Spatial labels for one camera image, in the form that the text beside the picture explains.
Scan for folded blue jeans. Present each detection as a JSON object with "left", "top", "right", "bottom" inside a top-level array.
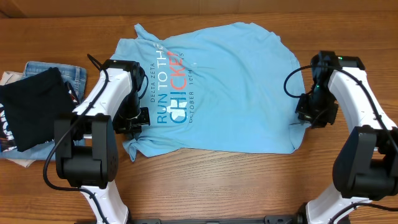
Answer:
[{"left": 1, "top": 61, "right": 86, "bottom": 160}]

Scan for folded black garment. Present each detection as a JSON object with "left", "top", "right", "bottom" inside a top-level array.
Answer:
[{"left": 1, "top": 67, "right": 75, "bottom": 152}]

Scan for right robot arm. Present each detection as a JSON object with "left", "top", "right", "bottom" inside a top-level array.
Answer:
[{"left": 288, "top": 51, "right": 397, "bottom": 223}]

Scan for folded beige garment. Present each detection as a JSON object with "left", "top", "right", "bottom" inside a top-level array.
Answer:
[{"left": 1, "top": 71, "right": 34, "bottom": 168}]

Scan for light blue printed t-shirt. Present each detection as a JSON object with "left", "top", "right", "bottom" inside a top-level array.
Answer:
[{"left": 113, "top": 22, "right": 307, "bottom": 158}]

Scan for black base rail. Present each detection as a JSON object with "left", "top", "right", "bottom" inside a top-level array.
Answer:
[{"left": 128, "top": 215, "right": 297, "bottom": 224}]

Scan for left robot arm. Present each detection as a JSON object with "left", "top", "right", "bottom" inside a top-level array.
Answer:
[{"left": 49, "top": 58, "right": 150, "bottom": 223}]

